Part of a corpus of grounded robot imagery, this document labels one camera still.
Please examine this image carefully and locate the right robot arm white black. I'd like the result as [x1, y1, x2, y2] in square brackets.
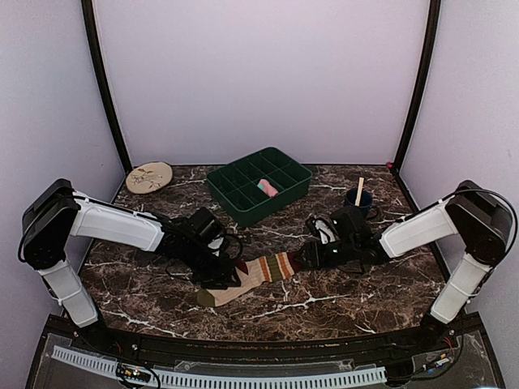
[297, 180, 518, 352]

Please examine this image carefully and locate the black front rail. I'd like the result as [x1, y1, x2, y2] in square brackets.
[94, 328, 424, 364]

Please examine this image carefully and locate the round beige floral coaster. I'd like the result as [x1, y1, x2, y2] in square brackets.
[125, 162, 173, 195]

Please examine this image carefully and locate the dark blue mug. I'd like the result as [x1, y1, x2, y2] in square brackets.
[344, 189, 380, 220]

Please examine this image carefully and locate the wooden stick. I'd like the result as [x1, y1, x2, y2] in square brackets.
[354, 177, 364, 207]

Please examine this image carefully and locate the left black frame post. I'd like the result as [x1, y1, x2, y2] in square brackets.
[80, 0, 133, 173]

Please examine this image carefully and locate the green compartment tray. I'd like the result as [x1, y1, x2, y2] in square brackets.
[207, 147, 312, 227]

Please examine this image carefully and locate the beige striped sock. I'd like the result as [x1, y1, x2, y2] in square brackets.
[196, 252, 302, 307]

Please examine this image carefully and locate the black frame post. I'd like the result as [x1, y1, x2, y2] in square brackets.
[80, 0, 133, 173]
[392, 0, 442, 174]

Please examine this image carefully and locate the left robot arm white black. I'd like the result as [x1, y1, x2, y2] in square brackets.
[17, 179, 241, 353]

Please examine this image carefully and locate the right black frame post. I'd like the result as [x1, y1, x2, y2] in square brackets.
[392, 0, 442, 174]

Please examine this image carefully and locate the white slotted cable duct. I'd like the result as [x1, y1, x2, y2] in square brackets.
[51, 346, 387, 388]

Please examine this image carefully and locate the pink patterned sock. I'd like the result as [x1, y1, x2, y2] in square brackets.
[257, 178, 278, 198]

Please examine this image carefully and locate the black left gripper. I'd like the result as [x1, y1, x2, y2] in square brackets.
[182, 241, 241, 290]

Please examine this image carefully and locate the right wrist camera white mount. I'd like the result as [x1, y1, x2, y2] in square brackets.
[314, 218, 337, 244]

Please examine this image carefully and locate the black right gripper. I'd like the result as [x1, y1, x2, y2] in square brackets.
[292, 238, 358, 270]

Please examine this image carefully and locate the small circuit board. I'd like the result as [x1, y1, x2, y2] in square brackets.
[116, 364, 152, 383]

